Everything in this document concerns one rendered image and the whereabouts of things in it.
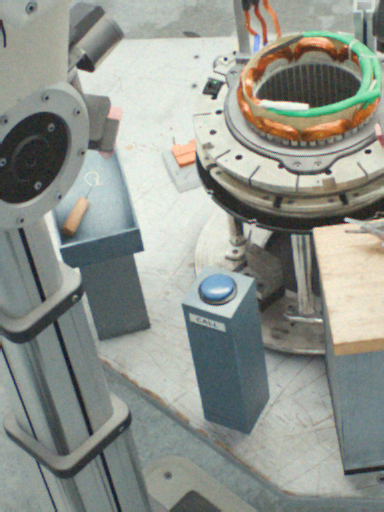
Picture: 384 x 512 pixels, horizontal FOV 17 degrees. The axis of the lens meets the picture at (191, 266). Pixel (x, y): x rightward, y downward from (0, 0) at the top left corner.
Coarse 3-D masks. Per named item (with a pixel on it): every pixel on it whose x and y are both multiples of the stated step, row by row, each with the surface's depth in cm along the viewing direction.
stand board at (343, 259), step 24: (336, 240) 158; (360, 240) 158; (336, 264) 155; (360, 264) 155; (336, 288) 153; (360, 288) 152; (336, 312) 150; (360, 312) 150; (336, 336) 148; (360, 336) 147
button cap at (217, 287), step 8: (208, 280) 159; (216, 280) 159; (224, 280) 159; (208, 288) 158; (216, 288) 158; (224, 288) 158; (232, 288) 158; (208, 296) 158; (216, 296) 157; (224, 296) 157
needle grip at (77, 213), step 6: (78, 198) 173; (84, 198) 172; (78, 204) 172; (84, 204) 172; (72, 210) 171; (78, 210) 171; (84, 210) 172; (72, 216) 170; (78, 216) 171; (66, 222) 170; (72, 222) 170; (78, 222) 171; (66, 228) 169; (72, 228) 169; (66, 234) 170; (72, 234) 170
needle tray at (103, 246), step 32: (96, 160) 180; (96, 192) 175; (128, 192) 169; (96, 224) 171; (128, 224) 170; (64, 256) 164; (96, 256) 166; (128, 256) 178; (96, 288) 181; (128, 288) 182; (96, 320) 186; (128, 320) 187
